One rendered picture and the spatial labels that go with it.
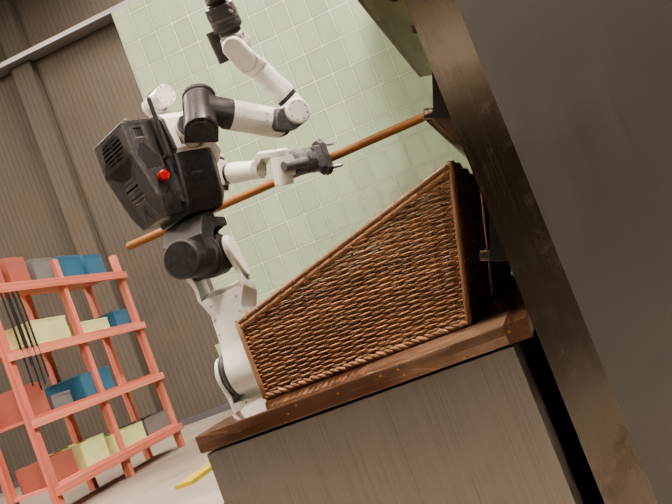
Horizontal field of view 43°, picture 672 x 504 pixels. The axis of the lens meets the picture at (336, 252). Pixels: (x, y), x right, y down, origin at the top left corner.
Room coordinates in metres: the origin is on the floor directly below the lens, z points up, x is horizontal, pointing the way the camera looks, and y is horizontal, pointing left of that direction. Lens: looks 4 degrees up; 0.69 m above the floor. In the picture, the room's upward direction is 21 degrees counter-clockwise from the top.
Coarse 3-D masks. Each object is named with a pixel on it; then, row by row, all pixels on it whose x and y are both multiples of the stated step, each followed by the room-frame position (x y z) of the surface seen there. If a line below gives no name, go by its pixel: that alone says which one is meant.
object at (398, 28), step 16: (368, 0) 2.12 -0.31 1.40; (384, 0) 2.15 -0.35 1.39; (400, 0) 2.17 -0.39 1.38; (384, 16) 2.29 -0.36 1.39; (400, 16) 2.32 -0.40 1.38; (384, 32) 2.46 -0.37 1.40; (400, 32) 2.49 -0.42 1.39; (400, 48) 2.69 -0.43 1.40; (416, 48) 2.72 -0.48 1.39; (416, 64) 2.96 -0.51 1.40
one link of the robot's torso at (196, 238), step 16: (192, 224) 2.42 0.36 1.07; (208, 224) 2.45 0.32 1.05; (224, 224) 2.58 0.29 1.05; (176, 240) 2.35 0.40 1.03; (192, 240) 2.37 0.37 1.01; (208, 240) 2.41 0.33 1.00; (176, 256) 2.35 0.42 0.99; (192, 256) 2.34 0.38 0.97; (208, 256) 2.39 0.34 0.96; (176, 272) 2.35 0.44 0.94; (192, 272) 2.34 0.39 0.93; (208, 272) 2.44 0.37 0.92
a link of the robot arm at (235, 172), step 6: (222, 162) 2.85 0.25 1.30; (234, 162) 2.84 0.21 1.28; (240, 162) 2.83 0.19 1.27; (246, 162) 2.82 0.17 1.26; (222, 168) 2.85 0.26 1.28; (228, 168) 2.83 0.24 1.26; (234, 168) 2.82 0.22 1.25; (240, 168) 2.82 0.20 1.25; (246, 168) 2.80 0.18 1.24; (222, 174) 2.85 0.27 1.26; (228, 174) 2.83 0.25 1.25; (234, 174) 2.83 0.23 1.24; (240, 174) 2.82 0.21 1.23; (246, 174) 2.81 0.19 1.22; (222, 180) 2.85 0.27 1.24; (228, 180) 2.85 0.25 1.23; (234, 180) 2.84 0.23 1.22; (240, 180) 2.84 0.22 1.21; (246, 180) 2.84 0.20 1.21; (228, 186) 2.89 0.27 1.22
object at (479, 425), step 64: (512, 320) 1.25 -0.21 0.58; (320, 384) 1.42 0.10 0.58; (384, 384) 1.27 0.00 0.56; (448, 384) 1.26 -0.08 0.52; (512, 384) 1.24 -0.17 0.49; (256, 448) 1.33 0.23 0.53; (320, 448) 1.31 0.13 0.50; (384, 448) 1.29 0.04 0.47; (448, 448) 1.27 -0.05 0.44; (512, 448) 1.25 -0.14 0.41; (576, 448) 1.74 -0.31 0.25
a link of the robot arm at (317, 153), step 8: (312, 144) 2.90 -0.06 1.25; (320, 144) 2.88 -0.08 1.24; (304, 152) 2.81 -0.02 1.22; (312, 152) 2.82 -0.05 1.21; (320, 152) 2.87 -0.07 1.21; (328, 152) 2.89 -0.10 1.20; (312, 160) 2.82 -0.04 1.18; (320, 160) 2.86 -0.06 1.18; (328, 160) 2.88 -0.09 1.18; (312, 168) 2.83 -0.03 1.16; (320, 168) 2.86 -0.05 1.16; (328, 168) 2.88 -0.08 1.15
